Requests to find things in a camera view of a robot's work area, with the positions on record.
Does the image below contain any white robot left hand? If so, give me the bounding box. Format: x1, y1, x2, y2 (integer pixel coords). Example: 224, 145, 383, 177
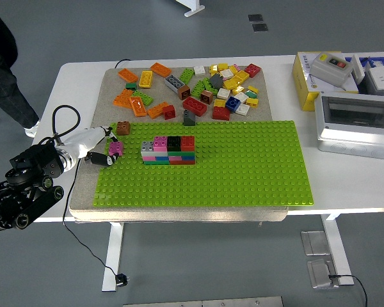
65, 125, 121, 168

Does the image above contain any pink 2x2 brick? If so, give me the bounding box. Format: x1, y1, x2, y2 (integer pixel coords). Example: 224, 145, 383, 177
108, 140, 125, 157
153, 136, 168, 152

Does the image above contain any grey 2x4 brick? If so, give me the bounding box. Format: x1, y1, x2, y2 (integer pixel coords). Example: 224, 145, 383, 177
164, 74, 186, 94

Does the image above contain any green studded baseplate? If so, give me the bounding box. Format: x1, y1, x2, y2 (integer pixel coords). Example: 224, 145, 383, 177
92, 120, 314, 208

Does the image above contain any glossy orange 2x4 brick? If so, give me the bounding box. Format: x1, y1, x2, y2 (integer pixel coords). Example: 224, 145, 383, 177
129, 96, 147, 118

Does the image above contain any green 2x4 brick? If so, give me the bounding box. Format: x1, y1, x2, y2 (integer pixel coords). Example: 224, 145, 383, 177
179, 68, 195, 85
202, 77, 219, 96
131, 90, 154, 106
190, 79, 206, 99

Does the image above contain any black 2x2 brick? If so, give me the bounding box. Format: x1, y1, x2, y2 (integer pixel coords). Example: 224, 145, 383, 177
166, 136, 182, 152

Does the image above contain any red 2x2 brick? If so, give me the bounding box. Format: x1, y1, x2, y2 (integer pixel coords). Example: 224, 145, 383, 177
162, 104, 177, 121
244, 63, 262, 79
180, 135, 196, 152

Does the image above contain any person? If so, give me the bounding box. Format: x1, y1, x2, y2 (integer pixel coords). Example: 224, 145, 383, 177
0, 1, 42, 139

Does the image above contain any dark grey slope brick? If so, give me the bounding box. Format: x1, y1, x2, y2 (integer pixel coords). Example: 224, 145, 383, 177
209, 73, 224, 90
182, 109, 196, 127

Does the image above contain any red 2x4 brick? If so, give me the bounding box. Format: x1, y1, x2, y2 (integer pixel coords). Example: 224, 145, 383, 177
182, 96, 208, 117
212, 106, 231, 122

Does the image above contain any white table leg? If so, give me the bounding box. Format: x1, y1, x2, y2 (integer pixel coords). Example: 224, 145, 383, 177
101, 222, 125, 292
319, 213, 355, 287

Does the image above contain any grey-brown mat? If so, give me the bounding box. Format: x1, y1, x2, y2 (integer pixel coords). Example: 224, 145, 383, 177
68, 66, 289, 223

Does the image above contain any blue 2x2 brick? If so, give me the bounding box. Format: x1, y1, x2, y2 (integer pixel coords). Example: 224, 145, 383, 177
225, 96, 241, 113

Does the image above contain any white furniture foot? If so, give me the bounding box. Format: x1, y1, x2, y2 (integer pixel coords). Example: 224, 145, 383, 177
175, 0, 206, 18

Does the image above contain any long grey metal plate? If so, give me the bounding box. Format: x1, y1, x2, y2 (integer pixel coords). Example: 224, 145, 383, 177
122, 295, 284, 307

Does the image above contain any yellow and white cardboard box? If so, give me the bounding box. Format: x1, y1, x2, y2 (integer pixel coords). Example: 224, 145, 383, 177
291, 51, 360, 112

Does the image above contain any grey metal floor plate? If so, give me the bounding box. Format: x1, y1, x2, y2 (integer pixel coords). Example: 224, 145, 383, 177
307, 258, 341, 290
300, 230, 332, 256

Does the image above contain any white plastic panel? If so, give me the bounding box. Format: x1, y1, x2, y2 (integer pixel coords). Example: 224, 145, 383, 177
351, 53, 374, 85

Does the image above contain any black cord with plug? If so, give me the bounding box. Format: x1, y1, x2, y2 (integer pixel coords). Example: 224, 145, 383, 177
62, 159, 131, 288

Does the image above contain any grey push-button switch box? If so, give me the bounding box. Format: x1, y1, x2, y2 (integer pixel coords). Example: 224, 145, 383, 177
309, 51, 354, 88

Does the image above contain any white electrical enclosure box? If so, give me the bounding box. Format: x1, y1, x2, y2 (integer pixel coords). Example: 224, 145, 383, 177
314, 91, 384, 161

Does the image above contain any white wall socket box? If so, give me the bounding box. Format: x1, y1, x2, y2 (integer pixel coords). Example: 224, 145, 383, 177
363, 65, 384, 97

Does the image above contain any black floor cable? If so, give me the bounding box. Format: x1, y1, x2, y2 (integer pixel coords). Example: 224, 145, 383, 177
328, 274, 369, 307

